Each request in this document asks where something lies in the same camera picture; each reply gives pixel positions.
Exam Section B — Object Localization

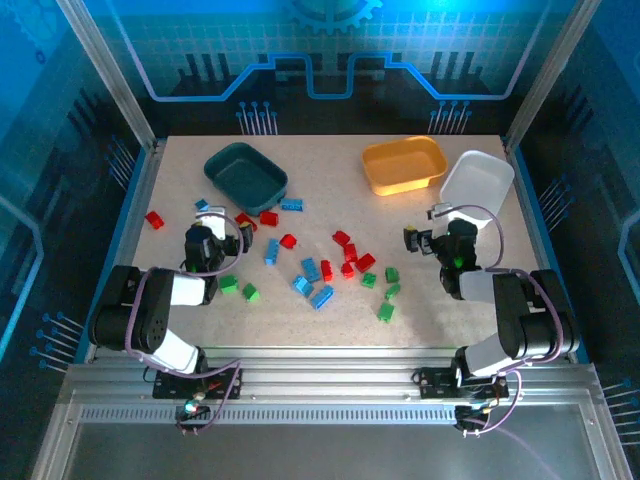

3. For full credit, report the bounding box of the right base connector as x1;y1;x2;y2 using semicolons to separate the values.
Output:
454;402;496;431

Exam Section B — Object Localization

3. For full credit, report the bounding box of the aluminium frame post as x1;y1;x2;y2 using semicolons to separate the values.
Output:
504;0;604;146
54;0;159;151

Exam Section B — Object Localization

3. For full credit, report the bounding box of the aluminium mounting rail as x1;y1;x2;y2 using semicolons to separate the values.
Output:
64;349;601;406

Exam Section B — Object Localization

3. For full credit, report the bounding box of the table side rail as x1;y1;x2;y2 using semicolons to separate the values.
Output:
82;139;169;364
502;137;591;364

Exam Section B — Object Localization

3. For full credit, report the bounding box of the slotted grey cable duct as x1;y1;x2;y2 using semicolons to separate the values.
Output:
79;405;459;424

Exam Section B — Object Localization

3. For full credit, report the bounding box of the grey front panel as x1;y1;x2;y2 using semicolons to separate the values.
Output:
64;422;591;480

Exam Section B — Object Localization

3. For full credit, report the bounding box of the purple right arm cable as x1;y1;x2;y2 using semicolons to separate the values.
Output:
432;204;569;436

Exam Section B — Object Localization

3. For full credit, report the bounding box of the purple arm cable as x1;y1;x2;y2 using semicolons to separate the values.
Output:
432;204;569;436
124;210;246;436

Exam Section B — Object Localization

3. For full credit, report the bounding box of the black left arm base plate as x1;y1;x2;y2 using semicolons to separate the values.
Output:
152;367;245;400

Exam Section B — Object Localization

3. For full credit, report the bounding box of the teal plastic container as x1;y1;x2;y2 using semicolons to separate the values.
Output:
203;141;290;216

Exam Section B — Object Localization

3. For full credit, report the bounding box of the yellow plastic container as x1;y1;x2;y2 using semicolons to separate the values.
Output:
361;135;449;198

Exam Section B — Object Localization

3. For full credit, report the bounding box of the white plastic container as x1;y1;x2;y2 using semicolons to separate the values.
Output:
439;149;516;232

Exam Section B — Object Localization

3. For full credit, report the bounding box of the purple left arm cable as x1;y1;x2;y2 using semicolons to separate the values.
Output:
124;210;246;436

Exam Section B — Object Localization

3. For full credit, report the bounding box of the left base connector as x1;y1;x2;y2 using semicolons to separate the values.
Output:
175;402;211;426

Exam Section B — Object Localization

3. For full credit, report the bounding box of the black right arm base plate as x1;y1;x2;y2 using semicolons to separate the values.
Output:
412;367;511;401

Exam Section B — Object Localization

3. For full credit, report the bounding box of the purple floor cable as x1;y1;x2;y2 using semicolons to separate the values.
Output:
464;418;559;480

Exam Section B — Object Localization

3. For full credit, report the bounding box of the base connector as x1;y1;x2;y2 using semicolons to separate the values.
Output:
454;402;496;431
175;402;211;426

